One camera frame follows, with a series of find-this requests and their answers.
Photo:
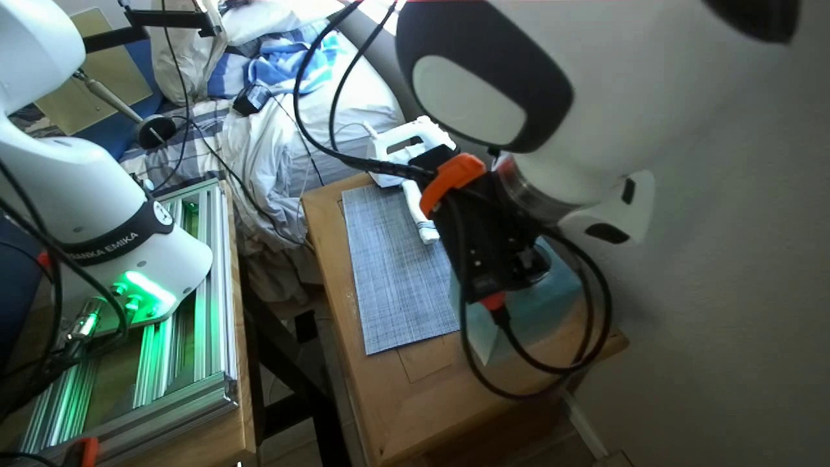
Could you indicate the black gripper orange mount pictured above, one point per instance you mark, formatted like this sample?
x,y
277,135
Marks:
x,y
483,234

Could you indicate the teal white tissue box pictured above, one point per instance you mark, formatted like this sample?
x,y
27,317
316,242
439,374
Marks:
x,y
552,314

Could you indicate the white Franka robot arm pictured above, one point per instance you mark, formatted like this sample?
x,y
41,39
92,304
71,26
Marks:
x,y
656,78

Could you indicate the blue-grey woven placemat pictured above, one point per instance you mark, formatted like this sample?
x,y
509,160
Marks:
x,y
390,277

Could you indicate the white clothes iron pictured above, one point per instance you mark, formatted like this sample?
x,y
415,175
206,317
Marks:
x,y
404,139

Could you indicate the wooden nightstand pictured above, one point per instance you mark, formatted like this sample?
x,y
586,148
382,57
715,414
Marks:
x,y
431,405

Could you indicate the white bed duvet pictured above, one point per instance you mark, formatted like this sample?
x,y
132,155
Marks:
x,y
260,147

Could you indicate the blue white striped fabric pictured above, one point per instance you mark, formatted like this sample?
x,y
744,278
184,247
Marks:
x,y
276,66

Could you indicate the black stand bar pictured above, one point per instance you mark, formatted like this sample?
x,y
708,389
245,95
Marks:
x,y
155,18

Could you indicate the tan flat board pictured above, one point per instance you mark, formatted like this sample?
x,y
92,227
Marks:
x,y
119,78

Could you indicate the dark blue object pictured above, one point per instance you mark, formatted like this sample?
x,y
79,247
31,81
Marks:
x,y
14,287

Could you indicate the dark wooden frame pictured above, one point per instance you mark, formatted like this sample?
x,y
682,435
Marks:
x,y
276,347

